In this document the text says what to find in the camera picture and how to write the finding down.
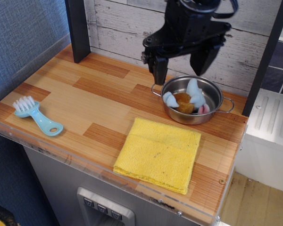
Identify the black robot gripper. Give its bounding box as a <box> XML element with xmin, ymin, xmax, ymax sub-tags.
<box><xmin>141</xmin><ymin>0</ymin><xmax>232</xmax><ymax>85</ymax></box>

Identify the blue and brown plush toy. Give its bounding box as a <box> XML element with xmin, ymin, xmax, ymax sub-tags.
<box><xmin>163</xmin><ymin>78</ymin><xmax>210</xmax><ymax>115</ymax></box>

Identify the yellow folded napkin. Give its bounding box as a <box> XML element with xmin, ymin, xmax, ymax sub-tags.
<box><xmin>113</xmin><ymin>118</ymin><xmax>201</xmax><ymax>195</ymax></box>

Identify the gray toy fridge cabinet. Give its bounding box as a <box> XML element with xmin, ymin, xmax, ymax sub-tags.
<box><xmin>24</xmin><ymin>146</ymin><xmax>196</xmax><ymax>226</ymax></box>

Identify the small steel pot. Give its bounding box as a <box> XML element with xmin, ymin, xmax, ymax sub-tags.
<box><xmin>152</xmin><ymin>75</ymin><xmax>224</xmax><ymax>125</ymax></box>

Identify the white grooved cabinet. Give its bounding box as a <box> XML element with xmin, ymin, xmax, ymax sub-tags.
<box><xmin>235</xmin><ymin>89</ymin><xmax>283</xmax><ymax>191</ymax></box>

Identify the light blue scrub brush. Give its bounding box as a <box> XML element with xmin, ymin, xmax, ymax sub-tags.
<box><xmin>12</xmin><ymin>96</ymin><xmax>63</xmax><ymax>137</ymax></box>

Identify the silver dispenser button panel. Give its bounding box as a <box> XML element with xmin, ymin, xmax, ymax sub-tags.
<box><xmin>76</xmin><ymin>187</ymin><xmax>135</xmax><ymax>226</ymax></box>

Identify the clear acrylic edge guard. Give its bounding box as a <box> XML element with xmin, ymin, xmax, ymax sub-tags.
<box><xmin>0</xmin><ymin>122</ymin><xmax>239</xmax><ymax>226</ymax></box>

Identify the yellow and black object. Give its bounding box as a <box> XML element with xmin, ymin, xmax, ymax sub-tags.
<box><xmin>0</xmin><ymin>206</ymin><xmax>18</xmax><ymax>226</ymax></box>

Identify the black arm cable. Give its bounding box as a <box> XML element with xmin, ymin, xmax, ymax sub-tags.
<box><xmin>212</xmin><ymin>0</ymin><xmax>239</xmax><ymax>19</ymax></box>

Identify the left dark gray post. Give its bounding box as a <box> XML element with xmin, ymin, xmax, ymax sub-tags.
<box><xmin>65</xmin><ymin>0</ymin><xmax>91</xmax><ymax>63</ymax></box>

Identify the dark gray post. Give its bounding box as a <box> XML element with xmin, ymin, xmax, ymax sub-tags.
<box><xmin>242</xmin><ymin>0</ymin><xmax>283</xmax><ymax>117</ymax></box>
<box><xmin>65</xmin><ymin>0</ymin><xmax>91</xmax><ymax>63</ymax></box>

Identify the right dark gray post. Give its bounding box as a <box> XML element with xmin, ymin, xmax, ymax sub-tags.
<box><xmin>242</xmin><ymin>0</ymin><xmax>283</xmax><ymax>117</ymax></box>

